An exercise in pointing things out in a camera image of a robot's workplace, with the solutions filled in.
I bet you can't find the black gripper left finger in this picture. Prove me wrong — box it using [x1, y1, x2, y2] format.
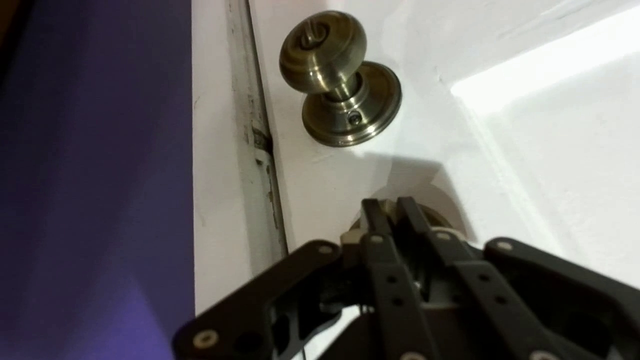
[170, 199, 440, 360]

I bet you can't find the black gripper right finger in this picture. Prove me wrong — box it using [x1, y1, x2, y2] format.
[396, 194, 640, 360]

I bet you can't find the brass round door knob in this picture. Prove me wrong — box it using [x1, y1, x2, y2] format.
[279, 8, 404, 151]

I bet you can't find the white panelled door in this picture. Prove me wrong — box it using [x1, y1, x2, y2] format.
[244, 0, 640, 360]

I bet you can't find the white door frame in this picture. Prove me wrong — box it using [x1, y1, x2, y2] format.
[190, 0, 290, 317]

